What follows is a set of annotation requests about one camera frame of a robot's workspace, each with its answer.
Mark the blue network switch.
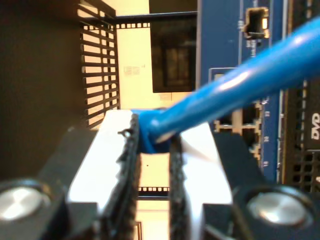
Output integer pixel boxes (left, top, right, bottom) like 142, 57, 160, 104
196, 0, 310, 187

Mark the black slatted panel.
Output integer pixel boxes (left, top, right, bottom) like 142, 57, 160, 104
0, 0, 122, 131

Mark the black rack server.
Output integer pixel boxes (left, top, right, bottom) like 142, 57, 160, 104
281, 0, 320, 193

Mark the dark framed screen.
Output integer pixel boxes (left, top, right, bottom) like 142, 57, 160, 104
149, 17, 198, 94

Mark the blue network cable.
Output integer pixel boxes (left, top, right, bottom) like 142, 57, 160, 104
131, 14, 320, 155

